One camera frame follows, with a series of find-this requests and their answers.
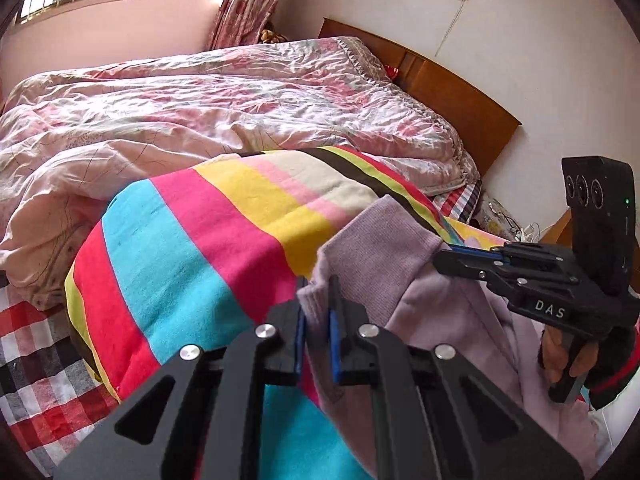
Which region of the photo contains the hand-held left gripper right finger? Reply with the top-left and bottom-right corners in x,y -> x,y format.
327,280 -> 585,480

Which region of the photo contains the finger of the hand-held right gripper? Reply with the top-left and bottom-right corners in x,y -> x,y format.
433,250 -> 507,282
446,243 -> 505,262

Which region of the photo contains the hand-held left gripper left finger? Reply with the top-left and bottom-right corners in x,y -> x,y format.
52,301 -> 307,480

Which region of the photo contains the lilac knit sweater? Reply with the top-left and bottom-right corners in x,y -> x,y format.
297,194 -> 608,480

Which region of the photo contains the person's right hand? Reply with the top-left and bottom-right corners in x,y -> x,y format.
537,330 -> 595,386

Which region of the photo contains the striped pillow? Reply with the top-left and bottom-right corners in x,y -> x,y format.
432,181 -> 484,222

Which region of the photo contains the colourful striped blanket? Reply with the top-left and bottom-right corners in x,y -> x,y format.
64,146 -> 471,480

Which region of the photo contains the wooden headboard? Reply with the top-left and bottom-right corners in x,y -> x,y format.
318,16 -> 522,181

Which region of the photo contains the white garment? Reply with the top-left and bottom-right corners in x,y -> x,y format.
587,400 -> 632,466

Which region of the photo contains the pink floral quilt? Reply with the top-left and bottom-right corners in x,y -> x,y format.
0,36 -> 482,288

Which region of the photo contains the red checked bed sheet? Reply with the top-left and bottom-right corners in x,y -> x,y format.
0,272 -> 121,478

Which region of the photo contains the pink floral curtain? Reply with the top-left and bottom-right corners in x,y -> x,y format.
207,0 -> 301,52

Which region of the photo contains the white charger cable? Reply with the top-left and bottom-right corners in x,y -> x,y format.
510,222 -> 542,244

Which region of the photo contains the thin wall cable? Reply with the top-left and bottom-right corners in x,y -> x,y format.
429,0 -> 488,58

